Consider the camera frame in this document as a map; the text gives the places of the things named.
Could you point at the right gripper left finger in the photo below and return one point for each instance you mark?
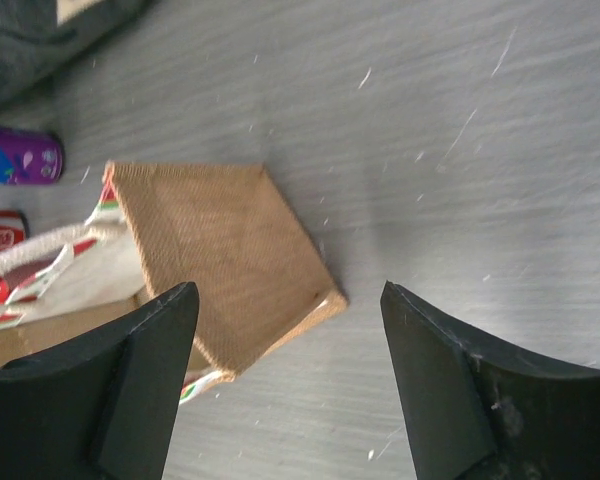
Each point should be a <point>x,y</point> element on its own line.
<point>103,404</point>

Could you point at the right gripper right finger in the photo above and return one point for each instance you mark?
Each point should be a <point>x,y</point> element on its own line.
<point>478,407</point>

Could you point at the brown canvas tote bag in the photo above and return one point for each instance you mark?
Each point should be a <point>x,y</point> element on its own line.
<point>225,228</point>

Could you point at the red cola can left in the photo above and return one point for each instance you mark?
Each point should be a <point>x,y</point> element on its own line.
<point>13,228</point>

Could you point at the purple Fanta can rear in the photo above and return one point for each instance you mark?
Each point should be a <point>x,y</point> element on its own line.
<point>29,157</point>

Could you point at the black floral plush blanket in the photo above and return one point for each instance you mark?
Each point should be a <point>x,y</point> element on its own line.
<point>37,37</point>

